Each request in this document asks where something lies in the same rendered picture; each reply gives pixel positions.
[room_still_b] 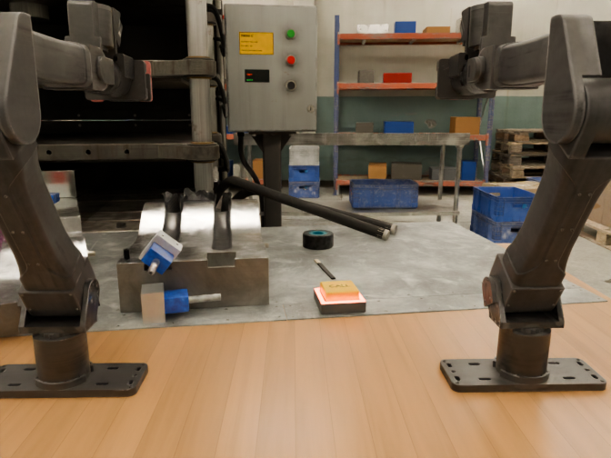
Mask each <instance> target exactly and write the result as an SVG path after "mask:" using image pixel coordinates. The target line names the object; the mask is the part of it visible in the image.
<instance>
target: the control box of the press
mask: <svg viewBox="0 0 611 458"><path fill-rule="evenodd" d="M222 24H223V34H225V71H226V99H227V104H225V117H227V126H228V132H237V136H238V153H239V157H240V160H241V162H242V164H243V166H244V167H245V169H246V170H247V172H248V173H250V175H251V176H252V178H253V180H254V182H255V183H256V184H260V181H259V179H258V177H257V175H256V174H255V172H254V170H253V169H252V168H251V166H250V165H249V164H248V162H247V161H246V159H245V155H244V136H245V132H248V133H249V134H250V135H251V136H252V137H253V139H254V140H255V142H256V143H257V145H258V146H259V147H260V149H261V150H262V152H263V179H264V186H265V187H268V188H271V189H273V190H276V191H278V192H281V151H282V149H283V148H284V146H285V144H286V143H287V141H288V140H289V138H290V137H291V135H293V134H296V132H316V103H317V6H312V5H249V4H224V19H222ZM260 185H261V184H260ZM259 202H260V211H259V215H261V227H279V226H282V207H281V204H280V203H278V202H276V201H273V200H270V199H268V198H265V197H263V196H260V195H259Z"/></svg>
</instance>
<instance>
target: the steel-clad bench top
mask: <svg viewBox="0 0 611 458"><path fill-rule="evenodd" d="M390 224H396V225H397V228H396V233H395V234H390V235H389V237H388V239H387V240H386V241H385V240H382V239H379V238H376V237H374V236H372V235H369V234H365V233H362V232H359V231H357V230H355V229H352V228H349V227H346V226H343V225H341V224H335V225H307V226H279V227H261V235H262V238H263V241H264V243H269V247H268V248H266V251H267V255H268V273H269V304H267V305H249V306H233V307H216V308H199V309H189V312H184V313H174V314H165V323H158V324H143V315H142V312H132V313H121V311H120V300H119V290H118V280H117V269H116V264H117V262H118V261H119V260H120V258H121V257H122V255H123V254H124V249H126V248H127V249H129V247H130V246H131V245H132V244H133V243H134V242H135V240H136V238H137V236H138V232H112V233H83V236H84V237H85V243H86V250H87V251H95V256H90V257H88V258H89V261H90V263H91V265H92V267H93V270H94V272H95V277H96V279H97V281H98V282H99V288H100V294H99V303H100V306H98V310H97V322H95V323H94V324H93V326H92V327H91V328H90V329H89V330H88V331H87V333H89V332H104V331H120V330H135V329H152V328H167V327H183V326H198V325H214V324H244V323H260V322H275V321H291V320H306V319H323V318H338V317H354V316H369V315H385V314H415V313H431V312H446V311H462V310H477V309H488V306H484V299H483V292H482V282H483V279H484V278H485V277H486V276H489V274H490V271H491V268H492V266H493V263H494V260H495V259H496V255H497V254H504V253H505V251H506V249H505V248H504V247H502V246H500V245H498V244H495V243H493V242H491V241H489V240H487V239H485V238H484V237H482V236H480V235H478V234H475V233H473V232H471V231H469V230H467V229H465V228H464V227H462V226H460V225H458V224H455V223H453V222H452V221H445V222H418V223H390ZM308 230H327V231H331V232H333V233H334V246H333V247H332V248H330V249H326V250H310V249H306V248H304V247H303V232H304V231H308ZM315 259H318V260H319V261H320V262H321V263H322V264H323V265H324V266H325V267H326V269H327V270H328V271H329V272H330V273H331V274H332V275H333V276H334V277H335V279H333V280H332V279H331V278H330V277H329V276H328V275H327V274H326V273H325V272H324V271H323V270H322V269H321V268H320V266H319V265H318V264H317V263H316V262H315V261H314V260H315ZM350 280H351V281H352V282H353V283H354V285H355V286H356V288H357V289H358V291H359V293H360V294H361V295H362V296H363V298H364V299H365V301H366V311H365V312H364V313H350V314H321V313H320V311H319V309H318V307H317V304H316V301H315V299H314V289H315V288H320V283H321V282H331V281H350ZM562 284H563V286H564V287H565V290H564V292H563V293H562V295H561V302H562V304H586V303H602V302H607V300H606V299H604V298H602V297H600V296H598V295H596V294H593V293H591V292H589V291H587V290H586V289H584V288H582V287H580V286H578V285H576V284H573V283H571V282H569V281H567V280H566V279H564V280H563V282H562ZM284 309H285V310H284Z"/></svg>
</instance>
